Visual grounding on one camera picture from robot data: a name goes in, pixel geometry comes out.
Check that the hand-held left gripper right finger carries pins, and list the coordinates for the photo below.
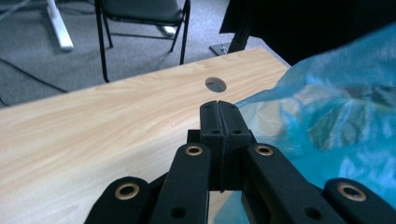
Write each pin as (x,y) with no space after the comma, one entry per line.
(235,133)

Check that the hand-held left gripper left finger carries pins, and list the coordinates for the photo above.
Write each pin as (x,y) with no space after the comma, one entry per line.
(213,130)

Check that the blue plastic bag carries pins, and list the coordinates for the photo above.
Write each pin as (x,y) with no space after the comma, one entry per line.
(342,161)

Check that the black stand with metal base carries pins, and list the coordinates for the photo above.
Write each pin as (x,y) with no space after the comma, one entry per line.
(239,34)

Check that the black curtain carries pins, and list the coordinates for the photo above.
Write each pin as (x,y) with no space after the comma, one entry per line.
(311,25)

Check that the black folding chair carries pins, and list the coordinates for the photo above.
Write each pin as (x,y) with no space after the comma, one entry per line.
(143,9)

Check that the white desk frame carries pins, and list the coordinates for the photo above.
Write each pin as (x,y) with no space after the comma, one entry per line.
(60,31)

